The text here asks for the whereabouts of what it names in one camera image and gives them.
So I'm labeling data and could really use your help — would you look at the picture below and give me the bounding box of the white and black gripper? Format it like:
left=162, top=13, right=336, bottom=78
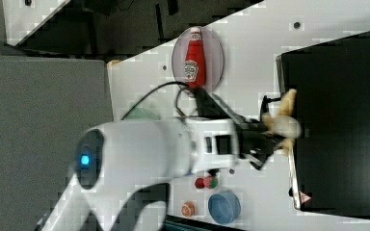
left=189, top=88, right=283, bottom=174

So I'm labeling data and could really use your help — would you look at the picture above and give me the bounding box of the peeled toy banana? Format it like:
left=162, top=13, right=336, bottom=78
left=261, top=89, right=302, bottom=155

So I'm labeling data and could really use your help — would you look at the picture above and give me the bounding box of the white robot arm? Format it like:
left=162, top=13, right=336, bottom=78
left=35, top=88, right=278, bottom=231

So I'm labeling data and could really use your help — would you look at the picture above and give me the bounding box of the black toaster oven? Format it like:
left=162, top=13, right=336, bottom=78
left=276, top=31, right=370, bottom=219

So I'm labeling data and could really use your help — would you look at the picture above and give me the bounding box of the red toy strawberry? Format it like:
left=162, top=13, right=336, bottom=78
left=203, top=176, right=218, bottom=189

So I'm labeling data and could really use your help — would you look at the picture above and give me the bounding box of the red toy tomato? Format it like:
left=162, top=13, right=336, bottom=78
left=194, top=178, right=204, bottom=189

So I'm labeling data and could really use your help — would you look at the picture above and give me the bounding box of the blue plastic cup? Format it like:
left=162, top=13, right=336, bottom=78
left=208, top=191, right=241, bottom=225

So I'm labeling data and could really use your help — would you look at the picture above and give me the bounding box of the grey round plate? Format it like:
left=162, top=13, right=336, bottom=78
left=172, top=27, right=225, bottom=92

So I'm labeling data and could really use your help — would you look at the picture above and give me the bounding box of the red ketchup bottle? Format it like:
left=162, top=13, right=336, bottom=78
left=184, top=27, right=206, bottom=88

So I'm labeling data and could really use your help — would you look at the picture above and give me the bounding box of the orange slice toy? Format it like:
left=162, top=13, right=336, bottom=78
left=181, top=201, right=196, bottom=218

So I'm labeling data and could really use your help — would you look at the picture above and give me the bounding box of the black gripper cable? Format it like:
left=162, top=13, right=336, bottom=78
left=120, top=81, right=200, bottom=121

